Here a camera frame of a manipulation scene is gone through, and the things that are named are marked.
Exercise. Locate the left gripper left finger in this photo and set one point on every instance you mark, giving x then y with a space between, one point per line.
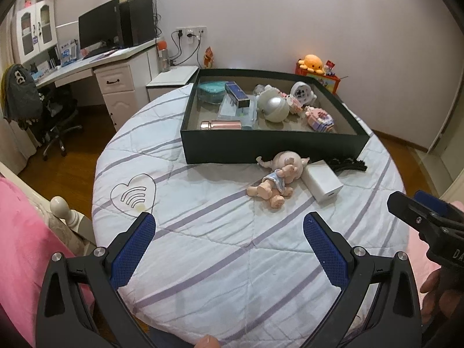
63 319

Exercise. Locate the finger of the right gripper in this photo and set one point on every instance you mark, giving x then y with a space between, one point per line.
415 215
431 202

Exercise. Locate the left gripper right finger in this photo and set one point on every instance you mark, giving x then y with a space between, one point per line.
378 304

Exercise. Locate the white rectangular charger block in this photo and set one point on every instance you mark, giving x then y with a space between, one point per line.
321 181

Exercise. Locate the pink baby doll figure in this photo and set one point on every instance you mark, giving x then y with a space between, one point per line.
286 167

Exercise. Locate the dark green storage box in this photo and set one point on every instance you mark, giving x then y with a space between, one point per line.
265 139

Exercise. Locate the person's right hand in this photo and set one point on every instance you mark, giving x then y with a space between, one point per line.
446 303

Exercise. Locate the pink blanket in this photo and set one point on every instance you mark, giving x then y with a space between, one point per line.
29 237

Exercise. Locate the white striped quilt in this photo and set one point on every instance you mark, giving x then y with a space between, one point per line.
223 263

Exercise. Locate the red cartoon storage box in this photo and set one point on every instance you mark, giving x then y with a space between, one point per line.
330 82

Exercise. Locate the small pink block figure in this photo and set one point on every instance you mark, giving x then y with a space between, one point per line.
295 107

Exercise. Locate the small red white toy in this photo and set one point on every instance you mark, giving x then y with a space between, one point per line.
329 68

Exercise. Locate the orange octopus plush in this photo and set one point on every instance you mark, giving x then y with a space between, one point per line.
312 63

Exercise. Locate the silver white ball toy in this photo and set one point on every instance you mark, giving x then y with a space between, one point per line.
273 105

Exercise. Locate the black office chair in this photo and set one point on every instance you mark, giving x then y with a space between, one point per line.
60 116

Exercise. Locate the clear plastic case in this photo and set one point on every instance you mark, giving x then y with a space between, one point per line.
230 112

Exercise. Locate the rose gold metal bottle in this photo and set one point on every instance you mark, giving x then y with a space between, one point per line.
214 125

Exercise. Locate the blue rectangular carton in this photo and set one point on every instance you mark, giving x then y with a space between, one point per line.
239 97

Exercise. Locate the white computer desk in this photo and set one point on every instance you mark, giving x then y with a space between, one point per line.
121 75

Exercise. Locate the white low side cabinet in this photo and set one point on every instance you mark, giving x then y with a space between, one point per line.
168 81

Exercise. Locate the teal lidded container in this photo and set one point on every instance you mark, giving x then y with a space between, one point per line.
211 92

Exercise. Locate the orange capped bottle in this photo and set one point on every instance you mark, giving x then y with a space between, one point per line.
163 56

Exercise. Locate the red gold figurine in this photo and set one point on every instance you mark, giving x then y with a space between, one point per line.
208 59

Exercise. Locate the black computer monitor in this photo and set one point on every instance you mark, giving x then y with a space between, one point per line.
99 25

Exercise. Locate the white glass-door cabinet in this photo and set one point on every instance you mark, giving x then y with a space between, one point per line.
35 30

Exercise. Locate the black computer tower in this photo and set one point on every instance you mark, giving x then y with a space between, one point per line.
135 22

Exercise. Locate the cream bed post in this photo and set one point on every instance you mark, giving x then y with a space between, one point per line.
76 221

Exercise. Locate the white wall power outlet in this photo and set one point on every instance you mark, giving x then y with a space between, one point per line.
190 35

